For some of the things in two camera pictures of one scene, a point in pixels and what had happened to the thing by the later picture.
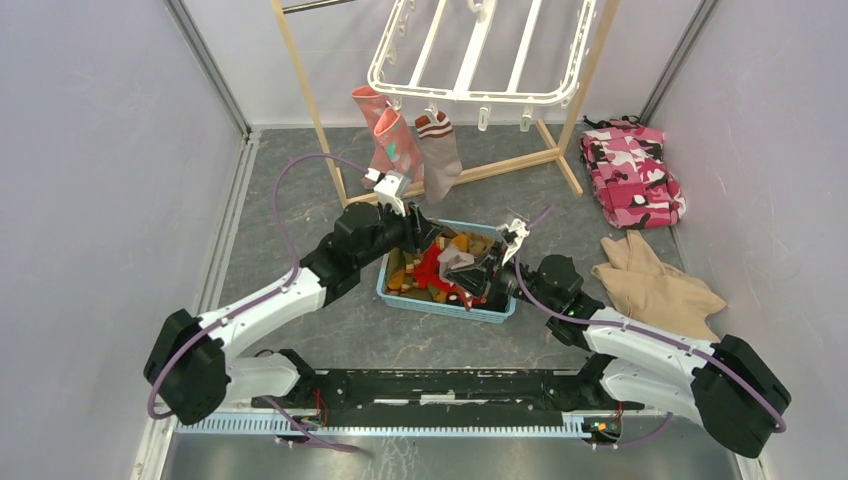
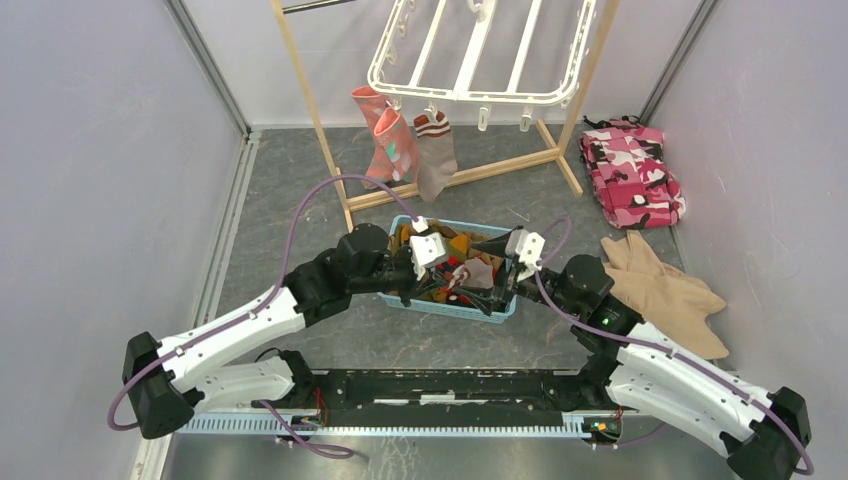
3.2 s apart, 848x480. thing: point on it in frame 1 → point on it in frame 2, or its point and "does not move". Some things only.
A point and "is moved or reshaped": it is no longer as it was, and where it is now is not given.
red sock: x=427 y=272 is moved or reshaped
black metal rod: x=314 y=5 does not move
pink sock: x=403 y=151 does not move
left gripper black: x=418 y=231 → x=414 y=290
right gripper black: x=473 y=278 does not move
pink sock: x=372 y=101 does not move
